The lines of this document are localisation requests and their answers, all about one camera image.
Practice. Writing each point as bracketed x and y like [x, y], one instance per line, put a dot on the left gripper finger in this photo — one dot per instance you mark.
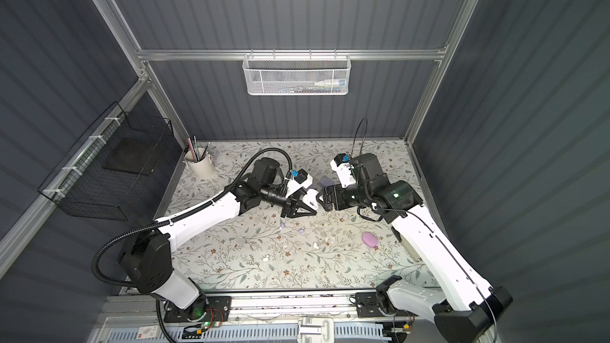
[295, 212]
[297, 196]

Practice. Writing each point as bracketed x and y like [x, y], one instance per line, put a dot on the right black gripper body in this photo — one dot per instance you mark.
[337, 196]

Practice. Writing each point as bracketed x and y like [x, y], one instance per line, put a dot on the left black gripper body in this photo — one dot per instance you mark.
[291, 201]

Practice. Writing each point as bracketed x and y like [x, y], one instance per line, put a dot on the lavender earbud case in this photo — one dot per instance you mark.
[326, 182]

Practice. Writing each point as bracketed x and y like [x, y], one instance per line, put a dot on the pink earbud charging case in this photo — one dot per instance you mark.
[370, 240]

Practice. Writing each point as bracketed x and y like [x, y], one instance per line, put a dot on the white earbud case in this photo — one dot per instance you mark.
[311, 199]

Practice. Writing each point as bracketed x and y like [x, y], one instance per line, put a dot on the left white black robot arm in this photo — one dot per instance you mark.
[146, 257]

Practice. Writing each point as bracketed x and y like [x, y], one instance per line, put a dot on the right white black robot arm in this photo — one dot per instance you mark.
[465, 305]

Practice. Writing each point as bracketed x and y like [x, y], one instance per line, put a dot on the beige black stapler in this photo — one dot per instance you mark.
[407, 246]

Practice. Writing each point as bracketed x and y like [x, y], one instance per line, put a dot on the white pen holder cup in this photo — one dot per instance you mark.
[198, 158]

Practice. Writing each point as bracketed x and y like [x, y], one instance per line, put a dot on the tube in white basket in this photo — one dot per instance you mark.
[326, 85]

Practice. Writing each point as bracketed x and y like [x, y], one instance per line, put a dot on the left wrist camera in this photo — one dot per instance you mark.
[298, 180]

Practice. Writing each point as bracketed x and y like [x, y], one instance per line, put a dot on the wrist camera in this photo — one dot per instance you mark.
[342, 167]
[298, 180]

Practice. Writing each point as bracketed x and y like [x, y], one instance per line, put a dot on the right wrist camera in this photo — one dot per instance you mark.
[342, 167]

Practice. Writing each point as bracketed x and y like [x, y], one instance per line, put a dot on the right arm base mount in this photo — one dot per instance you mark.
[372, 305]

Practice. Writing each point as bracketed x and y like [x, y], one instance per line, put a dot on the white wire mesh basket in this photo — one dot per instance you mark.
[276, 77]

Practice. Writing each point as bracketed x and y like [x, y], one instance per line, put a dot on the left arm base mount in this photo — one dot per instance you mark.
[205, 310]

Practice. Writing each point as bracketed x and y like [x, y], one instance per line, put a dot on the black wire mesh basket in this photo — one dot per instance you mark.
[119, 172]

